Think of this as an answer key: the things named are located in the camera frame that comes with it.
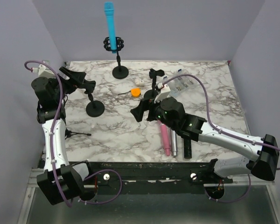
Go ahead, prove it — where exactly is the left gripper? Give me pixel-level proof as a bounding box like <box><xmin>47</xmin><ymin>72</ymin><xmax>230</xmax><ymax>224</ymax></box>
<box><xmin>48</xmin><ymin>66</ymin><xmax>85</xmax><ymax>103</ymax></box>

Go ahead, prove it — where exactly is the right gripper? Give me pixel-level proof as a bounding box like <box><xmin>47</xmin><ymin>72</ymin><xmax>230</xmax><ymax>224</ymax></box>
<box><xmin>131</xmin><ymin>93</ymin><xmax>177</xmax><ymax>131</ymax></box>

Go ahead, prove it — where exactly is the black round base clip stand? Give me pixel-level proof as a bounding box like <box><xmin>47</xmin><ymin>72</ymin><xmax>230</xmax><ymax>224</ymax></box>
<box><xmin>143</xmin><ymin>69</ymin><xmax>165</xmax><ymax>100</ymax></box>

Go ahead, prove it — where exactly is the pink microphone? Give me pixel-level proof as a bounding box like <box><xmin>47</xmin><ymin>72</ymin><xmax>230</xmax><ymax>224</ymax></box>
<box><xmin>160</xmin><ymin>124</ymin><xmax>171</xmax><ymax>156</ymax></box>

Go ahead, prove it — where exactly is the black clip stand for pink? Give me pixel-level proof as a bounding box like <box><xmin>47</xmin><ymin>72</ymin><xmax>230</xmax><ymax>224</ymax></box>
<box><xmin>79</xmin><ymin>79</ymin><xmax>105</xmax><ymax>118</ymax></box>

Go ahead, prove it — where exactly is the silver microphone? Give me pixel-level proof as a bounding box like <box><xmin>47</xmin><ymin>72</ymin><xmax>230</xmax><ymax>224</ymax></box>
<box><xmin>170</xmin><ymin>129</ymin><xmax>178</xmax><ymax>157</ymax></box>

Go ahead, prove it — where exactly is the black tripod shock mount stand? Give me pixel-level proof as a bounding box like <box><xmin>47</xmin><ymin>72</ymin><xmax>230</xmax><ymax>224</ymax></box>
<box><xmin>65</xmin><ymin>129</ymin><xmax>91</xmax><ymax>139</ymax></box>

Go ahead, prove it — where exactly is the black speckled microphone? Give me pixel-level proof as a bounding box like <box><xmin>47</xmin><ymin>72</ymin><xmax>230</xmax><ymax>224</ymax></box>
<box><xmin>183</xmin><ymin>139</ymin><xmax>192</xmax><ymax>159</ymax></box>

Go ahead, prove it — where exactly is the blue microphone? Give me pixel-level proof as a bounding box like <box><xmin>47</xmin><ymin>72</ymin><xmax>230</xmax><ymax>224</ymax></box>
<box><xmin>104</xmin><ymin>2</ymin><xmax>117</xmax><ymax>54</ymax></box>

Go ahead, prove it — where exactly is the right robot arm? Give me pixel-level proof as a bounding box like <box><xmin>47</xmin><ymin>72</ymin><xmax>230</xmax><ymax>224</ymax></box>
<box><xmin>130</xmin><ymin>97</ymin><xmax>280</xmax><ymax>183</ymax></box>

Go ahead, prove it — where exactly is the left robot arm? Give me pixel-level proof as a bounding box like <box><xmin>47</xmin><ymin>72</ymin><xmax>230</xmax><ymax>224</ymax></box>
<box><xmin>31</xmin><ymin>67</ymin><xmax>94</xmax><ymax>205</ymax></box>

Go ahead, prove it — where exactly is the orange tape measure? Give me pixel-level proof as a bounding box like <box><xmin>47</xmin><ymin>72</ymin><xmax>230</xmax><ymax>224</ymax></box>
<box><xmin>130</xmin><ymin>88</ymin><xmax>141</xmax><ymax>98</ymax></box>

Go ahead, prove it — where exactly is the white earbud case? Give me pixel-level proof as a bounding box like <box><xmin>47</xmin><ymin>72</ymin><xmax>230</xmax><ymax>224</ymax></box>
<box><xmin>134</xmin><ymin>79</ymin><xmax>145</xmax><ymax>87</ymax></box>

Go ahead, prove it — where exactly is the clear plastic screw box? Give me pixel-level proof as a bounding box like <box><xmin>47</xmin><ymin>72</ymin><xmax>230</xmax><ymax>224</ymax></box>
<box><xmin>163</xmin><ymin>69</ymin><xmax>197</xmax><ymax>98</ymax></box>

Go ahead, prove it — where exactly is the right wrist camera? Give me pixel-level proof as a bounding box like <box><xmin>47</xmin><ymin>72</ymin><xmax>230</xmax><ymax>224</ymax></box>
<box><xmin>154</xmin><ymin>83</ymin><xmax>171</xmax><ymax>104</ymax></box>

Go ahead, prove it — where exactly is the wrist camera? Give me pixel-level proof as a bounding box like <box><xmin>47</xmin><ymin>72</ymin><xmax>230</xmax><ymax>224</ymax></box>
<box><xmin>154</xmin><ymin>83</ymin><xmax>171</xmax><ymax>104</ymax></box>
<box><xmin>32</xmin><ymin>61</ymin><xmax>56</xmax><ymax>78</ymax></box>

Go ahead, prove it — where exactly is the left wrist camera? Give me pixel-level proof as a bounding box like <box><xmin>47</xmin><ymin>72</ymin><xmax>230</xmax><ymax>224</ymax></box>
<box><xmin>32</xmin><ymin>61</ymin><xmax>56</xmax><ymax>78</ymax></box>

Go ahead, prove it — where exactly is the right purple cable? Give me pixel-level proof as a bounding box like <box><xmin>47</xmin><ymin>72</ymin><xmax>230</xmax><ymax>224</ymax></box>
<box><xmin>162</xmin><ymin>74</ymin><xmax>280</xmax><ymax>203</ymax></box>

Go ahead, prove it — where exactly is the purple cable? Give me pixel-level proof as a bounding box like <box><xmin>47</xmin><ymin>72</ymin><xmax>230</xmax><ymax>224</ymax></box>
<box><xmin>24</xmin><ymin>60</ymin><xmax>123</xmax><ymax>208</ymax></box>
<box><xmin>162</xmin><ymin>74</ymin><xmax>280</xmax><ymax>203</ymax></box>

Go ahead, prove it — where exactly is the black front mounting rail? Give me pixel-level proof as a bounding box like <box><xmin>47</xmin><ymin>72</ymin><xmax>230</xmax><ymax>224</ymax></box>
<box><xmin>84</xmin><ymin>160</ymin><xmax>233</xmax><ymax>195</ymax></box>

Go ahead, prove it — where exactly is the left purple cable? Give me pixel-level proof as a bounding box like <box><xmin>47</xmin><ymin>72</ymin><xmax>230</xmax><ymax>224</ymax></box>
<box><xmin>24</xmin><ymin>60</ymin><xmax>123</xmax><ymax>208</ymax></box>

